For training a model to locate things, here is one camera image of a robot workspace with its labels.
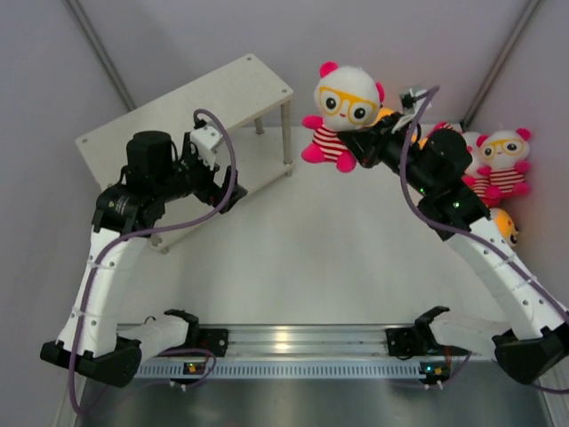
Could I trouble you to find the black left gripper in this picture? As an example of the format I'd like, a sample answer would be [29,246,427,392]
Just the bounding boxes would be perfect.
[153,133,245,214]

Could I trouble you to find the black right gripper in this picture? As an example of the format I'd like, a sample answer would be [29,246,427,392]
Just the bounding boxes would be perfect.
[337,112,435,197]

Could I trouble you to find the pink panda plush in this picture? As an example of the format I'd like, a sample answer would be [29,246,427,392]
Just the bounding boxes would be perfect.
[474,127,533,205]
[431,122,492,207]
[301,61,385,173]

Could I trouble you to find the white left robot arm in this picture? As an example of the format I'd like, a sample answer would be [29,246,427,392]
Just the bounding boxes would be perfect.
[40,125,247,387]

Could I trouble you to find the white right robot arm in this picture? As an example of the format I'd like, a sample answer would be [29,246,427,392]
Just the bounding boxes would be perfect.
[339,115,568,384]

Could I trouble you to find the white two-tier shelf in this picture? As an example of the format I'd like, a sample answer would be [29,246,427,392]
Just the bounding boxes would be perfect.
[75,53,295,255]

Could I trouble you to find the yellow plush back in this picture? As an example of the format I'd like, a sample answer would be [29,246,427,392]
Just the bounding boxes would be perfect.
[373,106,428,148]

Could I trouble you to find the yellow plush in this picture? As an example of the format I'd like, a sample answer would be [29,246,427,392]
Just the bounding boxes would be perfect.
[373,106,428,148]
[490,207,519,247]

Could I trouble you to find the right corner metal profile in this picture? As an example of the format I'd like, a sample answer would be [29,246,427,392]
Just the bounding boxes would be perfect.
[460,0,544,130]

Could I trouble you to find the corner metal profile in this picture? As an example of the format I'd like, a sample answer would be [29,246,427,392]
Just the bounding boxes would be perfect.
[460,0,544,130]
[62,0,137,111]

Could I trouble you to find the yellow plush front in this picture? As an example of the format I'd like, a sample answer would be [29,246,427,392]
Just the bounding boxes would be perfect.
[490,207,519,247]

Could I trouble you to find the left corner metal profile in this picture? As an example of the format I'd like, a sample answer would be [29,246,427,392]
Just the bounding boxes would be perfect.
[62,0,137,111]

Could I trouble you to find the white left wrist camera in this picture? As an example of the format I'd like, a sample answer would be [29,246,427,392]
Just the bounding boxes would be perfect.
[189,125,223,170]

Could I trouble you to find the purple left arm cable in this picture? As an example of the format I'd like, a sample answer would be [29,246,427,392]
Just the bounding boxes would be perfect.
[68,109,236,417]

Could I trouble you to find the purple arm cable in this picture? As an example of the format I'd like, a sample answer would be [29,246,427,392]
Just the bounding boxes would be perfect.
[399,85,569,395]
[68,109,236,417]

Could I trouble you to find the grey slotted cable duct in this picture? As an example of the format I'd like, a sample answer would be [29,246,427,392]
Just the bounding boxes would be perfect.
[135,359,428,380]

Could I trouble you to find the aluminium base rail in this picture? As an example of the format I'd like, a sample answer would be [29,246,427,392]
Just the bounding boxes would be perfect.
[190,325,447,360]

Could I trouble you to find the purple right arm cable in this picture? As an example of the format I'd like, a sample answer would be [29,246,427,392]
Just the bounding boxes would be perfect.
[399,85,569,395]

